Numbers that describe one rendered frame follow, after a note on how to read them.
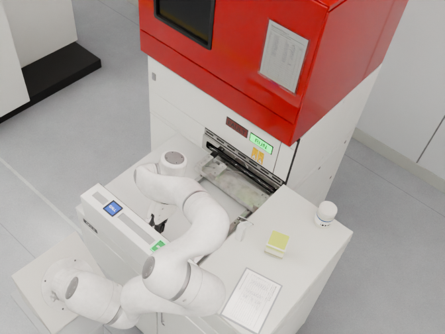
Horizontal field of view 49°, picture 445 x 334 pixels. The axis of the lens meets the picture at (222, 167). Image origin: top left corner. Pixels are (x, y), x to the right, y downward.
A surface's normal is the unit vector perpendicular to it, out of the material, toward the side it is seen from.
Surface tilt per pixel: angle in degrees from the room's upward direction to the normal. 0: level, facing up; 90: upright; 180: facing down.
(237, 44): 90
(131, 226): 0
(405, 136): 90
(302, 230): 0
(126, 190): 0
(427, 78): 90
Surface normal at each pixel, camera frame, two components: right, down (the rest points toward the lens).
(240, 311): 0.09, -0.64
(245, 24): -0.65, 0.54
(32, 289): 0.57, -0.05
